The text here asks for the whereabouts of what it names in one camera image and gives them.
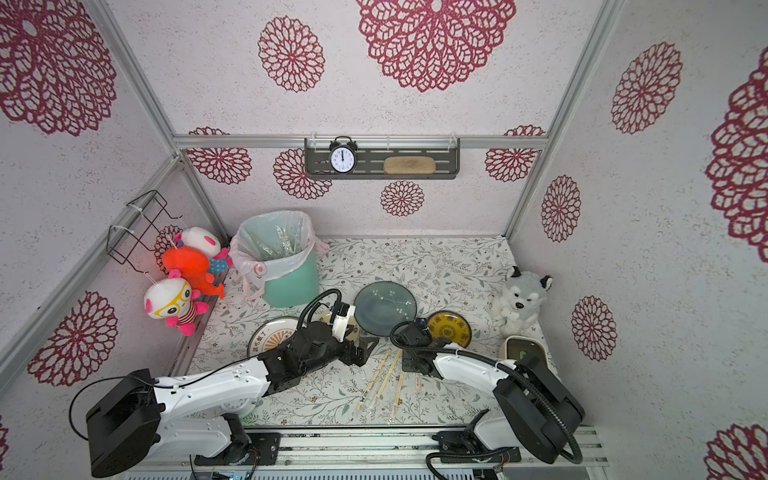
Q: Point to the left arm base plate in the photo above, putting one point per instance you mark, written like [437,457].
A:
[261,449]

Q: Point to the wooden brush on shelf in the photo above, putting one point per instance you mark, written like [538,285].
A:
[409,165]

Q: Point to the black alarm clock on shelf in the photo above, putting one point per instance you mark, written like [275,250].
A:
[343,154]

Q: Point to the black wire wall basket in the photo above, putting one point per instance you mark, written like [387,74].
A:
[150,225]

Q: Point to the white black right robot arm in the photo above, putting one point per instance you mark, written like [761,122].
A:
[536,411]

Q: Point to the disposable chopsticks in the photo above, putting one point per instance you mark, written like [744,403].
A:
[397,397]
[386,380]
[371,383]

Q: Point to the green trash bin with bag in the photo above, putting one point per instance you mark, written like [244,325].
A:
[275,255]

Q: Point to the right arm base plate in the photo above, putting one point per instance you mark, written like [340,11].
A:
[464,447]

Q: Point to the yellow black patterned plate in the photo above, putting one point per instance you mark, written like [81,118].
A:
[450,326]

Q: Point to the red plush toy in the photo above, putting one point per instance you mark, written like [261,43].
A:
[193,266]

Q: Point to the dark green glass plate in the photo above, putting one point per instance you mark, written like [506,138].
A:
[382,305]

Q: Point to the grey wall shelf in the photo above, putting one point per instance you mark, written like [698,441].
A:
[370,160]

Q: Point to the white plush with yellow glasses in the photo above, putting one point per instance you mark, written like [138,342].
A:
[176,302]

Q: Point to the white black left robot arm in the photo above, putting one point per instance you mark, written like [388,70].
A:
[198,416]

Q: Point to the white orange patterned plate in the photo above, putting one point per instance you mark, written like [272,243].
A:
[271,334]

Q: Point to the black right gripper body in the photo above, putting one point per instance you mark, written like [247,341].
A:
[414,363]

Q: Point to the grey husky plush toy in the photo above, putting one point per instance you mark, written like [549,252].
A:
[516,307]

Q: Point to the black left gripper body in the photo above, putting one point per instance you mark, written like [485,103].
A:
[334,354]

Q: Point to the white green rectangular tray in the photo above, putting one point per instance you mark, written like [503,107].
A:
[517,347]

